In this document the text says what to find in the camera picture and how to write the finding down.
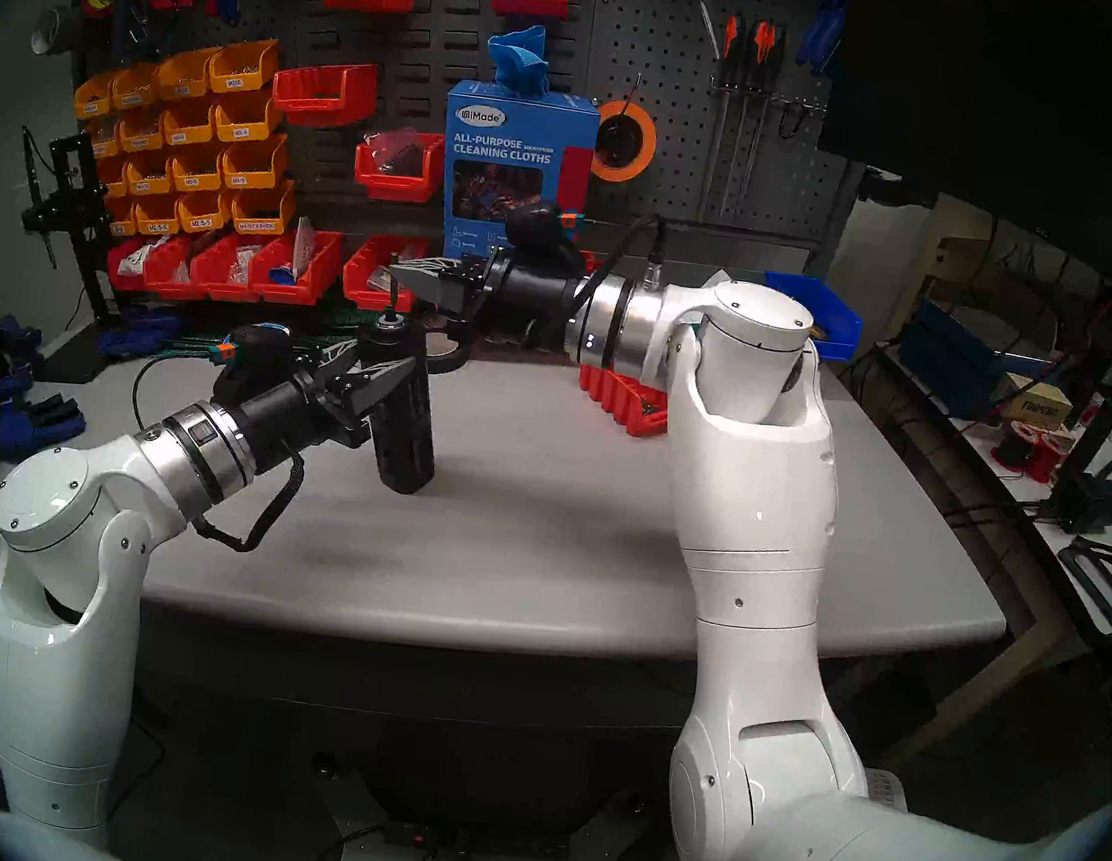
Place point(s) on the dark grey pegboard back panel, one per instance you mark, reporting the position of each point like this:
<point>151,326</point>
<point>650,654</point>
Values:
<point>669,74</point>

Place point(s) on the orange bin labelled M2.5-5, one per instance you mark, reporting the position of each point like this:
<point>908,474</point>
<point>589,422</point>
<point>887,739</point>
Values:
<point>203,213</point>

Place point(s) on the clear bag dark parts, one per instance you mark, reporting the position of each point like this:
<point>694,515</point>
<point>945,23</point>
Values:
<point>397,153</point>

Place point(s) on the blue spring clamp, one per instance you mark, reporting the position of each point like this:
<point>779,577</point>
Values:
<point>151,317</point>
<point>129,342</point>

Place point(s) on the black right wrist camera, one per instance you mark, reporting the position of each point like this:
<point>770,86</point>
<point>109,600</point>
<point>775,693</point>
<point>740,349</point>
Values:
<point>536,227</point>

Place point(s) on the blue cleaning cloths box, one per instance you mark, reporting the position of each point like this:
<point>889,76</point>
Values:
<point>505,151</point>

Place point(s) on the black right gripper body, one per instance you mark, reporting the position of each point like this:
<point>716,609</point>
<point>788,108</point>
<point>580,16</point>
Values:
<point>534,300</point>

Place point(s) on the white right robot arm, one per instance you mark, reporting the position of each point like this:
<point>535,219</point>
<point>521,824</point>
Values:
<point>757,473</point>

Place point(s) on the black metal stand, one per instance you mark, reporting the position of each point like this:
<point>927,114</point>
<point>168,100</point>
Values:
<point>74,210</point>

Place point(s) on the thin metal screwdriver bit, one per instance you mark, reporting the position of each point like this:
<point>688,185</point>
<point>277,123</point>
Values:
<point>392,306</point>

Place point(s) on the orange bin labelled M3X5X4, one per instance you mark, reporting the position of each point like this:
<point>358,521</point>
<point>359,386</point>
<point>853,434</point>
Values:
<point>94,97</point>

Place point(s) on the black monitor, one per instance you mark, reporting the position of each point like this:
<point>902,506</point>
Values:
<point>988,105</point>

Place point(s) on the large blue plastic bin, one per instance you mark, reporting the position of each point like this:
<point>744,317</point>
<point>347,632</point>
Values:
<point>840,325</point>

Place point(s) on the dark metal C-clamp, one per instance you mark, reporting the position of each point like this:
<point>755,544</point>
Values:
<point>126,17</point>

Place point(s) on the small clear parts bag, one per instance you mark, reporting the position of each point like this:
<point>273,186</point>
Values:
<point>245,263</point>

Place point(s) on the orange bin labelled M3X8 BAD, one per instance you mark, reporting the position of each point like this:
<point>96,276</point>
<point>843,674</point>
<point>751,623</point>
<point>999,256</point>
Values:
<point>134,91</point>

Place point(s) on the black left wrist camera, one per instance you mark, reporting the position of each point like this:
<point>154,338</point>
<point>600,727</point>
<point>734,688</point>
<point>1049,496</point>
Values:
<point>255,361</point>

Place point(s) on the green cutting mat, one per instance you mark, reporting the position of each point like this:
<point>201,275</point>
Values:
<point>194,349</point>

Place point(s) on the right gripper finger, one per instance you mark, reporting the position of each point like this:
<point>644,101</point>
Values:
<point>467,314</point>
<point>444,274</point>

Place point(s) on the tall clear plastic bag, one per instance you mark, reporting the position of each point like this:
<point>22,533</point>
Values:
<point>304,249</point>

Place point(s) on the orange bin labelled M4-0.7 HEX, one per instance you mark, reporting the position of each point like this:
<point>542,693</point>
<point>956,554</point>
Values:
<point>262,209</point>

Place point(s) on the white air purifier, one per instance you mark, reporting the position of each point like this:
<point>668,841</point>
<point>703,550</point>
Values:
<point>885,789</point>

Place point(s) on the blue microfiber cloth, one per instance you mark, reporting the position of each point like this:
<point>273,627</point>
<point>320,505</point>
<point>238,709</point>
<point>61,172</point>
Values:
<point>518,64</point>

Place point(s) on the dark blue case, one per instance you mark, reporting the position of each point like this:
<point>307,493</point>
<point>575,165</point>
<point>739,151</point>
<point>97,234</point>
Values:
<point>954,360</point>

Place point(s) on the wooden side table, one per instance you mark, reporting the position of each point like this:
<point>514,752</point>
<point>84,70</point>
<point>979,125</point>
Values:
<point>970,696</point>

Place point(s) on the orange tape roll on pegboard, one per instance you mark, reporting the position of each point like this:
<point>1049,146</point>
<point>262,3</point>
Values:
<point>647,150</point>

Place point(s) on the black power adapter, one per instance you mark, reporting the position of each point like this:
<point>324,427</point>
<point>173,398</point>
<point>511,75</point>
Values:
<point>1087,503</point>

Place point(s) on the orange bin labelled M4X4X6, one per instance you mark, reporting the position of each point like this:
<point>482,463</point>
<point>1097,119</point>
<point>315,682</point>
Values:
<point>142,133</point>

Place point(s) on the orange bin labelled M3-4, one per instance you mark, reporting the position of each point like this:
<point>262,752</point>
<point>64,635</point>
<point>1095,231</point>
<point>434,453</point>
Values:
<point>247,116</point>

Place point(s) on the orange bin labelled M3-16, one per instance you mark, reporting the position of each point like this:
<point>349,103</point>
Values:
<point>111,177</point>

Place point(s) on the orange bin labelled M3X6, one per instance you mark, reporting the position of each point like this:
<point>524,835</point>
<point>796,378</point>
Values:
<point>241,70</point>

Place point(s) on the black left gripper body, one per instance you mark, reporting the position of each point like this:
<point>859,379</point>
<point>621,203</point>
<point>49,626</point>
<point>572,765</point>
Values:
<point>283,423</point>

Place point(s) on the orange bin labelled M2.5-6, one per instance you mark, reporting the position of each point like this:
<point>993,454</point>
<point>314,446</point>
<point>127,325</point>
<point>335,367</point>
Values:
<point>156,217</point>

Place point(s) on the orange bin labelled M3-8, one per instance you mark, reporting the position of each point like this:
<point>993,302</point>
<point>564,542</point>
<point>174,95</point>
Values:
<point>196,170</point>

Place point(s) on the orange bin labelled M3-12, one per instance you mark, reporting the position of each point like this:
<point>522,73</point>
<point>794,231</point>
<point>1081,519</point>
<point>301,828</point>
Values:
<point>147,175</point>

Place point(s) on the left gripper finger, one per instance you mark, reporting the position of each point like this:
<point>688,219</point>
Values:
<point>348,353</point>
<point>369,397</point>

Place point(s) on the orange bin labelled M4-6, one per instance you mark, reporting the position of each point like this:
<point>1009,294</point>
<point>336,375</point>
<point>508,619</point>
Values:
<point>190,123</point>

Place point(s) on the orange bin labelled M3-6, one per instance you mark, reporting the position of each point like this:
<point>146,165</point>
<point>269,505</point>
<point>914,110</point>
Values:
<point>254,163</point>

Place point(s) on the white plastic parts bag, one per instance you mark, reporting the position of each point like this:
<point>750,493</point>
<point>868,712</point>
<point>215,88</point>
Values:
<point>138,255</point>

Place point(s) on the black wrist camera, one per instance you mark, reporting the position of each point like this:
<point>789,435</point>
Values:
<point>255,361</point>
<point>536,227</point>

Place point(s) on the black power strip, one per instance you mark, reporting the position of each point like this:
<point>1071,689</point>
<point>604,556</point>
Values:
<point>477,839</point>

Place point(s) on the small blue plastic part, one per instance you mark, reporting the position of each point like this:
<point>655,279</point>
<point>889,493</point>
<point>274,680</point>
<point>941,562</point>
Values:
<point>283,274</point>

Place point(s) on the orange bin labelled 5-6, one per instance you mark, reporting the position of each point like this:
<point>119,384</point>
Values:
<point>120,218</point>

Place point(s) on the small cardboard box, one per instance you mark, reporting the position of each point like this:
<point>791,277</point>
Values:
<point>1032,407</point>

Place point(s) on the grey duct tape roll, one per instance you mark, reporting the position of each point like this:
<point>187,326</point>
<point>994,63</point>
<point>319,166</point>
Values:
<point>67,28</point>

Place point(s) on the orange bin labelled M3X5X6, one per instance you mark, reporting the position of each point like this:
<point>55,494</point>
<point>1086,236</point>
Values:
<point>103,137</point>

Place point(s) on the black tape roll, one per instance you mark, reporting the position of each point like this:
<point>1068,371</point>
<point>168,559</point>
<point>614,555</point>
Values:
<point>450,358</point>

